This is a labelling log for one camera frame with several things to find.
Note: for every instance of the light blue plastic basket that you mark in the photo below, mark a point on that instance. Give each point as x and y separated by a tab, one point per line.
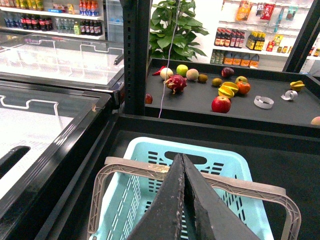
128	197

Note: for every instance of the glass top freezer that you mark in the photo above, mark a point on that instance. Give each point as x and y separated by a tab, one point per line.
56	93

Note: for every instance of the black display tray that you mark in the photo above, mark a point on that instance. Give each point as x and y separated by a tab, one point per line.
262	108

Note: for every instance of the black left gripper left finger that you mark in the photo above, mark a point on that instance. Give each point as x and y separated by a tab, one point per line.
163	219

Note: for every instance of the red apple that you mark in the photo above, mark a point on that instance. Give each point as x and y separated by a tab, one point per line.
221	104

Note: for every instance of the yellow star fruit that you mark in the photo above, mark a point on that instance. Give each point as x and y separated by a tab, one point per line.
226	92
297	85
234	87

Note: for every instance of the black shelf post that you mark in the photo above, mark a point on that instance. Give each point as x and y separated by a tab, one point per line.
136	30
305	40

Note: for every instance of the pale peach front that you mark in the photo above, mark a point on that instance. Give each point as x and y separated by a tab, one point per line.
315	121

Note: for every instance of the dark purple fruit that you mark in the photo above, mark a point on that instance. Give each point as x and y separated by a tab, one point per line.
227	72

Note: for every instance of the right store sauce shelf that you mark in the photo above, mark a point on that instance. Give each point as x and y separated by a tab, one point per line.
258	34

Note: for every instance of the green potted plant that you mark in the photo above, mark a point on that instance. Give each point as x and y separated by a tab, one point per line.
174	29

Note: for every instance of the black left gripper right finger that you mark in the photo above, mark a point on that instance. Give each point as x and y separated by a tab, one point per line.
207	216

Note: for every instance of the glass door refrigerator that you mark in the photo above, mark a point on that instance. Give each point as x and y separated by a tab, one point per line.
114	21

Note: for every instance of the brown kiwi left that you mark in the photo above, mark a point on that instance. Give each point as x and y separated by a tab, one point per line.
202	78

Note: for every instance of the red yellow mango fruit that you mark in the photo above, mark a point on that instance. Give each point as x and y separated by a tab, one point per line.
241	79

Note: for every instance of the brown kiwi right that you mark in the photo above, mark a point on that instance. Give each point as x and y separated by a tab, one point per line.
216	82

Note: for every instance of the green apple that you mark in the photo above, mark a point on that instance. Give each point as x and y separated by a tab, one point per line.
181	70

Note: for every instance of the left store drink shelf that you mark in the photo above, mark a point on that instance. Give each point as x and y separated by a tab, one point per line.
74	18

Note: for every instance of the yellow star fruit far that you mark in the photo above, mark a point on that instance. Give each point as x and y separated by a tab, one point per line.
297	85

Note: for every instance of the brown kiwi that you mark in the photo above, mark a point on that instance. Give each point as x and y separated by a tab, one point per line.
202	78
216	82

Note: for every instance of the pink dragon fruit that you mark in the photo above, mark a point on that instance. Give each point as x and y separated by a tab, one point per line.
176	83

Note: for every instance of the black shelf post left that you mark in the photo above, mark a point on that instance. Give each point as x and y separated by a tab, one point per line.
136	30

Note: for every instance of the orange persimmon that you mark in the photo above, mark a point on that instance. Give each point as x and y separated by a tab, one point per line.
243	87

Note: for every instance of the small dark red fruit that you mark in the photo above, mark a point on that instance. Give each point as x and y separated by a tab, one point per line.
148	99

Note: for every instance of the white round fruit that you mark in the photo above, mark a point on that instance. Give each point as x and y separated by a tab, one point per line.
166	73

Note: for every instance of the pale round peach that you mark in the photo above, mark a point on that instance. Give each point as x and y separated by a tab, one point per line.
192	74

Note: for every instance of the yellow star fruit front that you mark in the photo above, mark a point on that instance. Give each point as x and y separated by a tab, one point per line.
226	92

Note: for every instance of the yellow star fruit back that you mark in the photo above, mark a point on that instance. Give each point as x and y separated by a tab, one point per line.
234	87

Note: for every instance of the red chili pepper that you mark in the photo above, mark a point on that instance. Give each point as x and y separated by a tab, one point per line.
157	73

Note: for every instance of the black shelf post right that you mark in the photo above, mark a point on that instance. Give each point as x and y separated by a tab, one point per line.
305	40

